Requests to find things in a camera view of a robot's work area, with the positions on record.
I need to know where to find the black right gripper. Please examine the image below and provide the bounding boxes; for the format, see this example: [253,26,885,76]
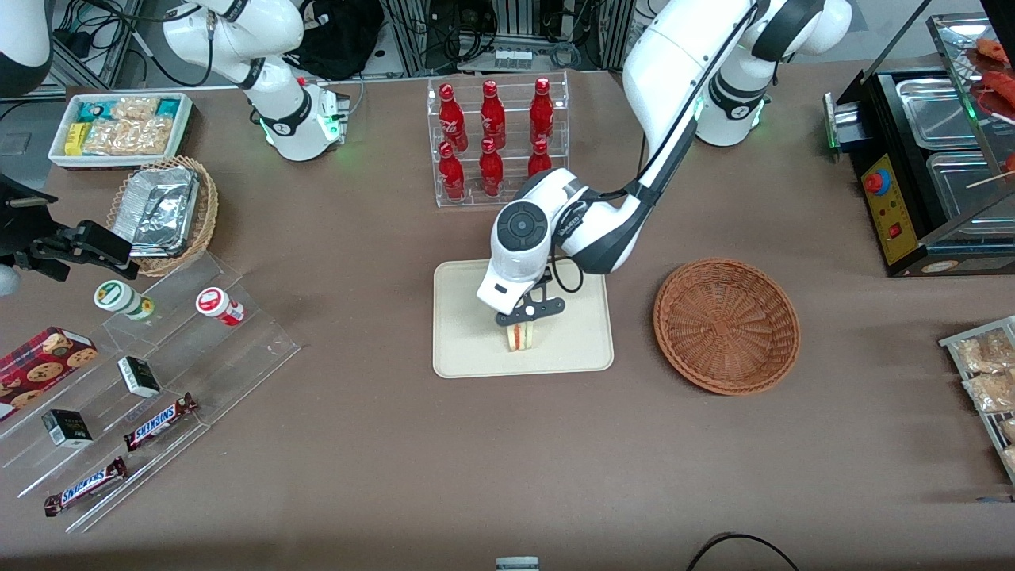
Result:
[0,173,140,282]

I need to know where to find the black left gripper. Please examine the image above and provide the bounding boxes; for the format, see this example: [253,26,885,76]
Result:
[496,268,567,328]

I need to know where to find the beige plastic tray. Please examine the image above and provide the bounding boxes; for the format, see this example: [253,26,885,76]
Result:
[432,260,615,380]

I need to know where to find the light wicker basket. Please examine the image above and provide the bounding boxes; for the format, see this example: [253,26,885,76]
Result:
[107,156,219,278]

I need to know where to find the round brown wicker basket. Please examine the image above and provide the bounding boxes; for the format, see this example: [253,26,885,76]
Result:
[653,258,801,396]

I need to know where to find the metal snack tray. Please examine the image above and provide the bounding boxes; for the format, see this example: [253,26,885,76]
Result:
[940,316,1015,485]

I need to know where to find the white bottle green cap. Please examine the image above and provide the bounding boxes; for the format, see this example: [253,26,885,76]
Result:
[94,280,155,321]

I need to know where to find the stack of foil containers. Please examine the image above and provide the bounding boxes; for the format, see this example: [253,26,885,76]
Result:
[111,165,201,256]

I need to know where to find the white snack bin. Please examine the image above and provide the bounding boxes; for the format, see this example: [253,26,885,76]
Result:
[48,93,193,170]

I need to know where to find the clear rice cracker bag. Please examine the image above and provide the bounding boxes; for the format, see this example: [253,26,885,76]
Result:
[111,96,161,121]
[83,117,174,156]

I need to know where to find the clear acrylic bottle rack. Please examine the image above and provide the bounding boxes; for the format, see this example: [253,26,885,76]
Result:
[427,71,570,209]

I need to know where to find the white bottle red cap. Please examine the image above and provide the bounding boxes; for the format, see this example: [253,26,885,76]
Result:
[196,287,245,327]

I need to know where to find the red cookie box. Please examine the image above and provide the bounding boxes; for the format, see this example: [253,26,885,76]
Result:
[0,327,99,421]

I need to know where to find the small black carton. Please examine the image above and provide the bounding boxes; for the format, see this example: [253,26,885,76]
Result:
[41,409,94,449]
[117,356,162,398]

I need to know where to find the clear acrylic stepped display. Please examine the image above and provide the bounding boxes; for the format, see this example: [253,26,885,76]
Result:
[0,252,302,534]

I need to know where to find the Snickers chocolate bar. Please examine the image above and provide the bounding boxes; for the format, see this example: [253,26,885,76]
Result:
[44,458,128,517]
[123,393,198,452]

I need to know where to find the black bag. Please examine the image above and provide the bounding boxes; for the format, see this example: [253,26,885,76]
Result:
[300,0,386,80]

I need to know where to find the black food warmer machine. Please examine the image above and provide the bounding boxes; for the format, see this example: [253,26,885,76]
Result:
[823,12,1015,278]

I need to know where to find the steel warmer pan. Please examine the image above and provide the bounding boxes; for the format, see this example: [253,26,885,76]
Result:
[926,151,1015,224]
[896,78,986,150]

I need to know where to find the clear fried snack bag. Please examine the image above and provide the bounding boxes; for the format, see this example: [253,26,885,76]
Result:
[956,329,1015,374]
[962,371,1015,413]

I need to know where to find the red sausages on skewers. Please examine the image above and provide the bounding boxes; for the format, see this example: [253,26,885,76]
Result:
[969,38,1015,116]

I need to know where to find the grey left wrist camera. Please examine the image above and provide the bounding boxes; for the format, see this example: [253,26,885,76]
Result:
[476,272,526,318]

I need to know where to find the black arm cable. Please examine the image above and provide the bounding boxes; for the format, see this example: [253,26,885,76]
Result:
[550,178,663,296]

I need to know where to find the black cable on table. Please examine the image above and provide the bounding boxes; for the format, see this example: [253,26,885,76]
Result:
[686,533,802,571]

